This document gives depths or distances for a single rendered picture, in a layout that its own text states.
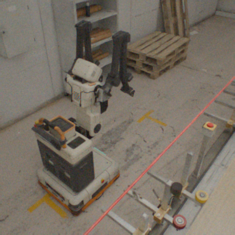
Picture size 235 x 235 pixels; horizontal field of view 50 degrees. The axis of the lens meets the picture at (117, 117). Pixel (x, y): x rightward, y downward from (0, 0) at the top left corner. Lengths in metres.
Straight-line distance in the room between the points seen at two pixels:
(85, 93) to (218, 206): 1.29
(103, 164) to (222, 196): 1.33
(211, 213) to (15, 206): 1.95
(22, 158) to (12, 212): 0.75
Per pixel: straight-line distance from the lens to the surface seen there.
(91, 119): 2.33
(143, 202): 1.74
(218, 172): 2.36
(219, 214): 1.74
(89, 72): 2.11
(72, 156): 2.11
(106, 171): 2.65
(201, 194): 1.79
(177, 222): 1.64
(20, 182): 3.11
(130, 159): 3.14
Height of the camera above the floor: 2.29
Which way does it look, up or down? 37 degrees down
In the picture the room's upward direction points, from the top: straight up
